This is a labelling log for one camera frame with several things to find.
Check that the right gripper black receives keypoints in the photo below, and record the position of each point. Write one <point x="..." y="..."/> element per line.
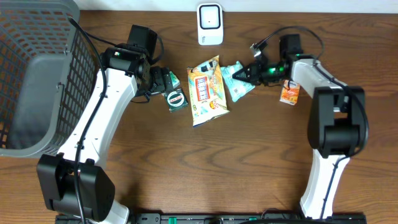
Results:
<point x="254" y="73"/>

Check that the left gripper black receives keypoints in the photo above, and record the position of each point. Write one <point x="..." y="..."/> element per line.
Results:
<point x="166" y="81"/>

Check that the green white packet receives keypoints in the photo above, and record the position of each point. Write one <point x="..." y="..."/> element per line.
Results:
<point x="174" y="79"/>

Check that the light blue small packet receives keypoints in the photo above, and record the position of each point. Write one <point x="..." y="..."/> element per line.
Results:
<point x="237" y="88"/>

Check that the dark green round-label packet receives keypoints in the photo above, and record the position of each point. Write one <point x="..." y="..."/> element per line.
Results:
<point x="175" y="100"/>

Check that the orange small packet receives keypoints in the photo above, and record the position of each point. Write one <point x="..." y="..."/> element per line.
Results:
<point x="290" y="92"/>

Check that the large yellow snack bag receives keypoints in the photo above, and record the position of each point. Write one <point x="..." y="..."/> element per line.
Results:
<point x="206" y="90"/>

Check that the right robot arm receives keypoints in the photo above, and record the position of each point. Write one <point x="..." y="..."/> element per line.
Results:
<point x="338" y="127"/>

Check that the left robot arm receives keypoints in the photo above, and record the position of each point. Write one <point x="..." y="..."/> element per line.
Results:
<point x="73" y="181"/>

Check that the white barcode scanner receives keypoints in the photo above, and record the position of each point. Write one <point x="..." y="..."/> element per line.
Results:
<point x="210" y="24"/>

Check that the grey plastic mesh basket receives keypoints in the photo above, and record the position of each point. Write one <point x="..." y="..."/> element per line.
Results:
<point x="48" y="73"/>

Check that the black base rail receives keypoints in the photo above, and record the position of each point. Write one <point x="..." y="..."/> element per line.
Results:
<point x="268" y="217"/>

